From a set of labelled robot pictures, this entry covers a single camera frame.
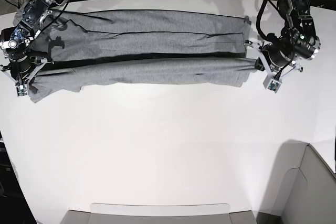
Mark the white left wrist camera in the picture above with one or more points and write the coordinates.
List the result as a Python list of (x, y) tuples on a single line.
[(273, 80)]

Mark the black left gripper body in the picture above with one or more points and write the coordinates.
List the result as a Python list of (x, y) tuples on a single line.
[(275, 58)]

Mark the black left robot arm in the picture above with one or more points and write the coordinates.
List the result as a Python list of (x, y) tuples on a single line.
[(298, 37)]

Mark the grey bin at right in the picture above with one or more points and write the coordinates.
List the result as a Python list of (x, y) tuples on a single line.
[(312, 197)]

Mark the grey T-shirt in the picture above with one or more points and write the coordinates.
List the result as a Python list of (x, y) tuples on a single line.
[(142, 46)]

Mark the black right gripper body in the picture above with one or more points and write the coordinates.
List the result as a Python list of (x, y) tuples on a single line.
[(21, 68)]

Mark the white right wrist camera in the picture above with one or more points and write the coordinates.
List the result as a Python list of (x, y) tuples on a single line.
[(31, 85)]

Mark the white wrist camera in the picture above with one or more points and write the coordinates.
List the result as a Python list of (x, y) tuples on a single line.
[(31, 85), (273, 80)]

